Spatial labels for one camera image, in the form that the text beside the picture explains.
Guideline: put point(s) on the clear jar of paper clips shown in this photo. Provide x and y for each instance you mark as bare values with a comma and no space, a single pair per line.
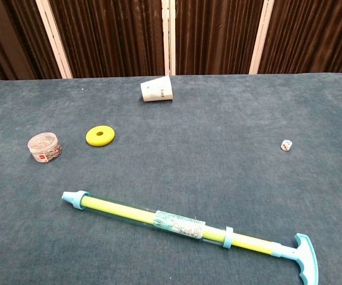
44,147

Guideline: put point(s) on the brown folding screen panel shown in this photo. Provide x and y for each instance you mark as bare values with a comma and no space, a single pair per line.
13,38
313,35
215,35
111,35

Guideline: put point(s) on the white die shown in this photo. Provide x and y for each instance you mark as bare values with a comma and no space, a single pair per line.
286,145

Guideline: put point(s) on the blue yellow water pump toy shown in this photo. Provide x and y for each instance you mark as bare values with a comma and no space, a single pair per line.
177,225

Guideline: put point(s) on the white paper cup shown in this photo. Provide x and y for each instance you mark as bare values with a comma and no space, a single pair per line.
156,89

